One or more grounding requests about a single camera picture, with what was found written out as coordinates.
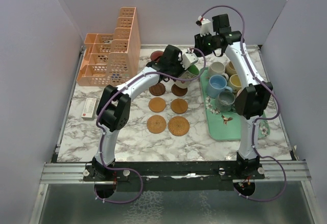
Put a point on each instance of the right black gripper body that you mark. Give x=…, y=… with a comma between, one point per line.
x=207, y=43

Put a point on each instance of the dark brown wooden coaster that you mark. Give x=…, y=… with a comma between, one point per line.
x=158, y=89

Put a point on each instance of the dark walnut coaster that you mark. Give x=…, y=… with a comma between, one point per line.
x=177, y=91

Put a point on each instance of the red pink mug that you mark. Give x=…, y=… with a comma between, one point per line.
x=155, y=56

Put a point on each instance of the white cream mug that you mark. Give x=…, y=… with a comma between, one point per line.
x=217, y=68

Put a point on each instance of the green mug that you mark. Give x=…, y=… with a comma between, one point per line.
x=190, y=73

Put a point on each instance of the light wooden coaster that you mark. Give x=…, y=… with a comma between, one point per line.
x=157, y=104
x=179, y=106

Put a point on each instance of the light wooden front coaster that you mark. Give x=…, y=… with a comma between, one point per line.
x=179, y=106

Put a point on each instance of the woven rattan coaster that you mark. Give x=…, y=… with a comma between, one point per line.
x=156, y=124
x=178, y=126

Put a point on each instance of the peach mesh file organizer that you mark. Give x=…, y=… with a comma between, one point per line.
x=112, y=59

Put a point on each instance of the mint green tray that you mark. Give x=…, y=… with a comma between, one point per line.
x=221, y=125

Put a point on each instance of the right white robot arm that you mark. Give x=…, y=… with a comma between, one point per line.
x=255, y=92

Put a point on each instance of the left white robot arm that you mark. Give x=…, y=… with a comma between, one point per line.
x=114, y=107

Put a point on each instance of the beige speckled mug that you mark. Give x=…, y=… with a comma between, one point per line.
x=229, y=69

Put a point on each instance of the light blue mug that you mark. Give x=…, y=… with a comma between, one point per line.
x=216, y=85

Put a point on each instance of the yellow mug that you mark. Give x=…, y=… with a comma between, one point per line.
x=235, y=83

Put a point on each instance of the grey mug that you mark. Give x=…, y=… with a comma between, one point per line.
x=225, y=101

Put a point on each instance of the small silver card box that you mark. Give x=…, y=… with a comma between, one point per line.
x=89, y=108

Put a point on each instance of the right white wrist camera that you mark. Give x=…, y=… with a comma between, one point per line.
x=205, y=26

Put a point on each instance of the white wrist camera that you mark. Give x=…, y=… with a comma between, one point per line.
x=188, y=59
x=205, y=26

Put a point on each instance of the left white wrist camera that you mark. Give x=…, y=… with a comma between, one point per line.
x=188, y=59

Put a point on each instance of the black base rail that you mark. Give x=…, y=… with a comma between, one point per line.
x=173, y=175

